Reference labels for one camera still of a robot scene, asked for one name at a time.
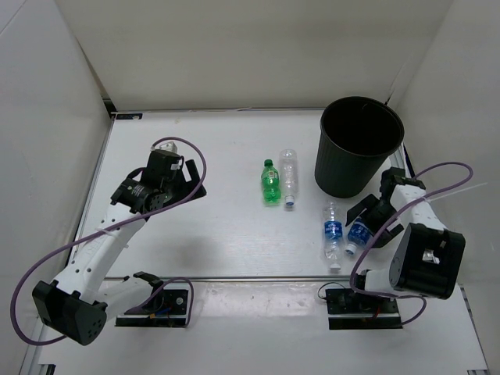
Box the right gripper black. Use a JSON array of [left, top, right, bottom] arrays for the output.
[[347, 195, 405, 249]]

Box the short bottle blue label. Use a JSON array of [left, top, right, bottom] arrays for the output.
[[345, 218, 372, 256]]

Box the clear bottle blue label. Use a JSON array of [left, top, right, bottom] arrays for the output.
[[323, 201, 344, 273]]

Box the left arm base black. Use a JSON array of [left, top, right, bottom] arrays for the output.
[[115, 272, 195, 328]]

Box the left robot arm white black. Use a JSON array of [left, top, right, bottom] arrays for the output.
[[32, 149, 206, 345]]

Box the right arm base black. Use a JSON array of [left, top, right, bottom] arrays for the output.
[[317, 281, 402, 330]]

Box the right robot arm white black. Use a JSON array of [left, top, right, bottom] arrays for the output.
[[346, 167, 466, 313]]

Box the black plastic trash bin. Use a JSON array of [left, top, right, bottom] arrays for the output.
[[314, 96, 405, 198]]

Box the green plastic bottle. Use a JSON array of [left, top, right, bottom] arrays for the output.
[[261, 159, 281, 205]]

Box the clear bottle blue cap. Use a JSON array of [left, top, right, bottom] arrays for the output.
[[279, 148, 298, 209]]

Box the aluminium table edge rail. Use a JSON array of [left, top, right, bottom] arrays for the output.
[[161, 275, 350, 282]]

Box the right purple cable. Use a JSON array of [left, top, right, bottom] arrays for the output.
[[348, 161, 474, 327]]

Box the purple cable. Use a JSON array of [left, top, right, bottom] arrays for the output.
[[9, 136, 208, 347], [348, 161, 474, 327]]

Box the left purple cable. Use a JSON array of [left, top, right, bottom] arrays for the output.
[[9, 136, 208, 347]]

